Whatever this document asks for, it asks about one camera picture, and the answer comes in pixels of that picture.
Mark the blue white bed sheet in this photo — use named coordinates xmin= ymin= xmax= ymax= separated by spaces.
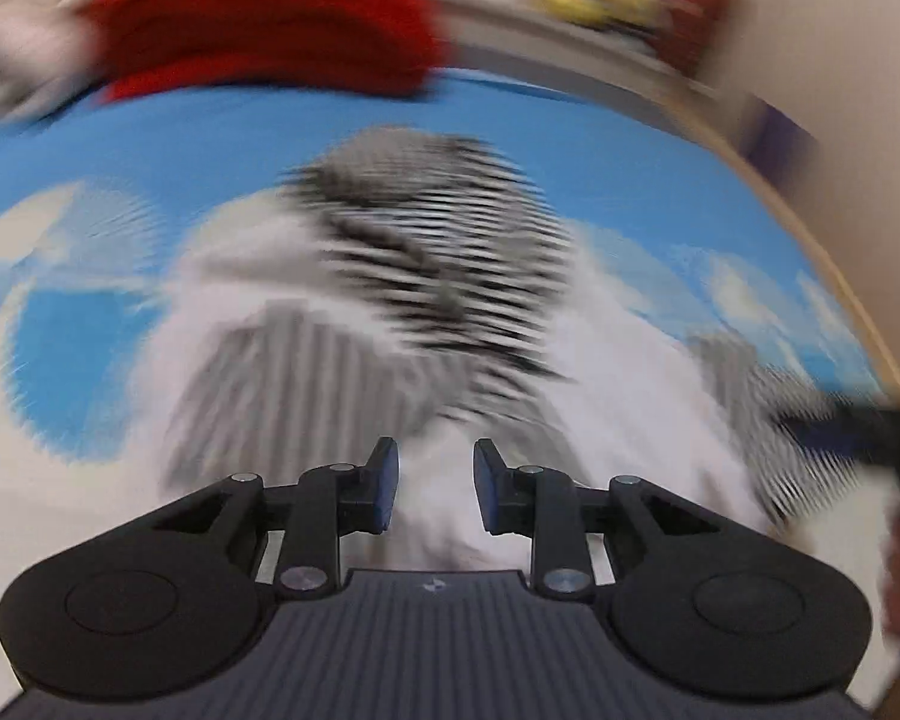
xmin=0 ymin=70 xmax=894 ymax=709

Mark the red folded blanket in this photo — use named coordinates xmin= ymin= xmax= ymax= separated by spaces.
xmin=87 ymin=0 xmax=447 ymax=99

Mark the wooden bed frame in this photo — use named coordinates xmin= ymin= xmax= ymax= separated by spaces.
xmin=658 ymin=98 xmax=900 ymax=401

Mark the black white striped hoodie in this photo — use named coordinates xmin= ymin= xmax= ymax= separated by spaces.
xmin=131 ymin=127 xmax=857 ymax=571

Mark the dark red plush cushion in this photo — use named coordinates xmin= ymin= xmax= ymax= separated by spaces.
xmin=650 ymin=0 xmax=741 ymax=78

